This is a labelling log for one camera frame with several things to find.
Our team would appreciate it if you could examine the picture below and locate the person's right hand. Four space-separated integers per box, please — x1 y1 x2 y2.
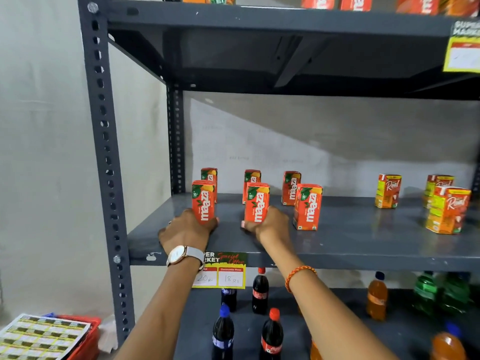
241 206 293 247

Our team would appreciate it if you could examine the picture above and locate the person's left hand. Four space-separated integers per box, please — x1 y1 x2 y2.
158 208 220 255

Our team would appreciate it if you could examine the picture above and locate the orange mango juice box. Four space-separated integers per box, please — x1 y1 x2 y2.
191 180 216 226
244 182 271 224

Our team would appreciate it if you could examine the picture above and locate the person's right forearm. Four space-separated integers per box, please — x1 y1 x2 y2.
262 238 399 360

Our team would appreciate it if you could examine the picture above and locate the person's left forearm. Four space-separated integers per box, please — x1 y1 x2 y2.
114 255 205 360

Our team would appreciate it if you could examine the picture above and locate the yellow green shelf price label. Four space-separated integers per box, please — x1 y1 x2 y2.
192 252 248 290
443 20 480 74

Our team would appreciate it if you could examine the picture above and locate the row of mango juice cartons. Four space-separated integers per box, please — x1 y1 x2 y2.
200 167 323 231

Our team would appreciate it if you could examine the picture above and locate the red cap cola bottle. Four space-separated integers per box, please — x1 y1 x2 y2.
251 267 270 315
260 307 284 360

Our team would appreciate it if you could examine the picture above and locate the blue label cola bottle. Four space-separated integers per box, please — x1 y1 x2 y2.
212 304 235 360
221 288 238 313

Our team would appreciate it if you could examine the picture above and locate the grey metal shelving rack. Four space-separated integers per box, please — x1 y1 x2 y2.
77 0 480 360

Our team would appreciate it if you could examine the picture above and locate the orange yellow fruit juice carton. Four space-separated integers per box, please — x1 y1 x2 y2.
426 185 472 235
423 174 455 209
374 174 403 210

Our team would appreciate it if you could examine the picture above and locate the white plastic bag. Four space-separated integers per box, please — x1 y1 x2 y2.
97 315 119 354

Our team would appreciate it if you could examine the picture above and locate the red plastic basket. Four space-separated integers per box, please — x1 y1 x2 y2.
44 314 102 360

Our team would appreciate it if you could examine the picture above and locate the green soda bottle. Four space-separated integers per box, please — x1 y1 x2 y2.
412 271 440 316
440 272 472 316

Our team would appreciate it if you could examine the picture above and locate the printed sheet of price labels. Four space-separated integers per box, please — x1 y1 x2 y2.
0 313 92 360

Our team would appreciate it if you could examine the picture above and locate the red orange drink carton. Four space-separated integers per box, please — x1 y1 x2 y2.
440 0 480 18
339 0 374 12
396 0 440 16
301 0 337 10

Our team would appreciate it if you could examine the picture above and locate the white strap wristwatch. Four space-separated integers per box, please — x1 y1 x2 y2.
166 245 205 271

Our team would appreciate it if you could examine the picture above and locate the orange thread bracelet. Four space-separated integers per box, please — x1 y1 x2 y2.
284 265 318 294

